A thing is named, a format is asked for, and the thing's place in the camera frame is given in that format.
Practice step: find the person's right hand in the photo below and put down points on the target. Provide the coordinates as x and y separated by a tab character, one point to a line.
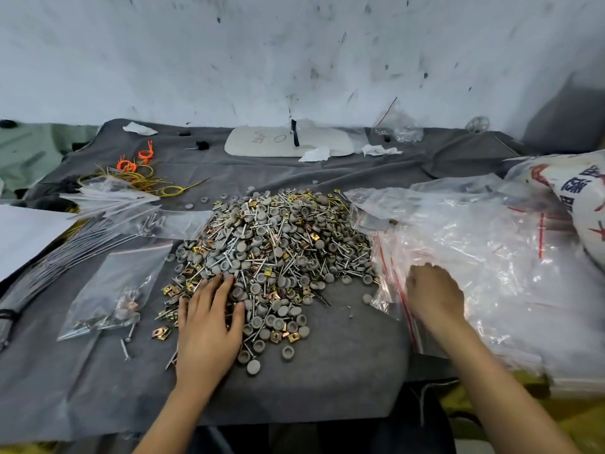
435	297

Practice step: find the person's left hand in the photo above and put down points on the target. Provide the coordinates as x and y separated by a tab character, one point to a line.
205	340

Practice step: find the person's right fingers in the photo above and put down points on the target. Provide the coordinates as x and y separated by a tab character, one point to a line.
423	275

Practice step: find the person's left little finger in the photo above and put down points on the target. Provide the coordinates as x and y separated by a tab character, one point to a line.
182	311

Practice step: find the person's left middle finger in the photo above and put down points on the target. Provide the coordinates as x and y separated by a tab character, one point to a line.
205	297

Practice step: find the person's left thumb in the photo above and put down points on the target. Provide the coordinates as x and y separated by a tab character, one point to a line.
237	321

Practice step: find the person's left forearm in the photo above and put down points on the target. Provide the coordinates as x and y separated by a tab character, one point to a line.
177	418

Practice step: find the person's right forearm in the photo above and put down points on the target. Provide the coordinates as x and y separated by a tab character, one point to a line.
496	392

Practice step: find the loose gold clip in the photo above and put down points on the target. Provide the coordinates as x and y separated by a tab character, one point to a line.
160	333

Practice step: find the loose grey cap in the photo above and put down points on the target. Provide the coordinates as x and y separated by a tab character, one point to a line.
367	299

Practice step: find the pile of clear zip bags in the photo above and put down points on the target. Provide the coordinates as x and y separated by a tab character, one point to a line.
487	269

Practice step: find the loose silver screw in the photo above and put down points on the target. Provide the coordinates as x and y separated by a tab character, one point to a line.
125	349

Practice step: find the clear bag with hardware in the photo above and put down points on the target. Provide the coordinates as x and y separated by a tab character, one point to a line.
116	290

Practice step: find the grey felt cloth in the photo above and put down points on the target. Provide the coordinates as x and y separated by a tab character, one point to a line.
293	364

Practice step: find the pile of caps, screws, clips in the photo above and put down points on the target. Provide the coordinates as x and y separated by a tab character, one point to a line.
274	260

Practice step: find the stack of empty clear bags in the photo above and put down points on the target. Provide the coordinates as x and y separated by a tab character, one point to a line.
127	207

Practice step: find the crumpled white tissue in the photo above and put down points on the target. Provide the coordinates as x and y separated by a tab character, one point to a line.
378	150
315	155
139	129

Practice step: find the person's dark trousers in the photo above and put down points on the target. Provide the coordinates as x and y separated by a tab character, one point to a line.
340	432

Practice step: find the black knob screw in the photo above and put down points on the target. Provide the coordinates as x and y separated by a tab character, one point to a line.
202	146

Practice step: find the orange twist ties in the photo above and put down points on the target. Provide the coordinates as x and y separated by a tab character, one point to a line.
137	160

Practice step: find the white plastic wheel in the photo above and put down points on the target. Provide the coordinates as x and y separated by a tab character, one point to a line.
477	124

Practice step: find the white printed woven sack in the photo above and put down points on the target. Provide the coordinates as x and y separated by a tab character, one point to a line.
574	193

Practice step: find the white plastic panel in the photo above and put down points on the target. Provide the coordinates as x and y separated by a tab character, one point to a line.
279	141

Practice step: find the white paper sheet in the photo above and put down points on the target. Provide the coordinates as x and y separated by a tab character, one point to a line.
26	236

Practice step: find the black strip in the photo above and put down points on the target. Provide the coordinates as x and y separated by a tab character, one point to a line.
295	133

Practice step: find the yellow plastic bag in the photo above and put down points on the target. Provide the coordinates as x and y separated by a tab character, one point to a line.
581	420

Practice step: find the green tarp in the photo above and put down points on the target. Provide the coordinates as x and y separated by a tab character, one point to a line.
33	151

